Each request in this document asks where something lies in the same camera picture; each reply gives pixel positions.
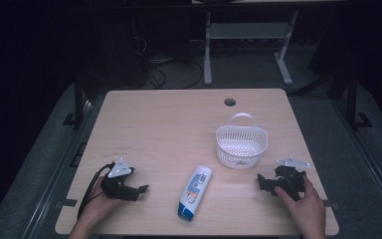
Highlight white plastic basket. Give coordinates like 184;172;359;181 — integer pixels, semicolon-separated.
215;112;269;170

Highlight person's left hand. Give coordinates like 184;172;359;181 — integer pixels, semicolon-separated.
79;178;127;225

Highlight white and blue bottle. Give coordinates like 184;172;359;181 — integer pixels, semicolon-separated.
177;165;214;222

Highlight aluminium frame rail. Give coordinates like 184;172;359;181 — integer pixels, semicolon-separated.
19;99;96;239
331;99;382;231

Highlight black table bracket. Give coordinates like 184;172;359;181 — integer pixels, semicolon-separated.
322;200;341;211
56;198;79;208

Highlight white metal desk frame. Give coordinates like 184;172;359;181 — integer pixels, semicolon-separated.
202;9;300;87

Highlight black metal stand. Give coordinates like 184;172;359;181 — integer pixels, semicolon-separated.
344;70;374;129
63;74;88;129

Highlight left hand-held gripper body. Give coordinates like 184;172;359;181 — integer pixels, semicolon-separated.
99;156;137;201

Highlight person's right hand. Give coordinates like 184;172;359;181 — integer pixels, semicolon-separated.
274;174;328;239

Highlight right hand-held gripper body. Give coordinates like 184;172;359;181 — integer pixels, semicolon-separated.
274;155;311;202

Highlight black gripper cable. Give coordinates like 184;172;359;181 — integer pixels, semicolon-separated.
77;161;116;220

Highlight bundle of floor cables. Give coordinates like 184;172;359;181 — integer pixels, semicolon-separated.
146;57;205;91

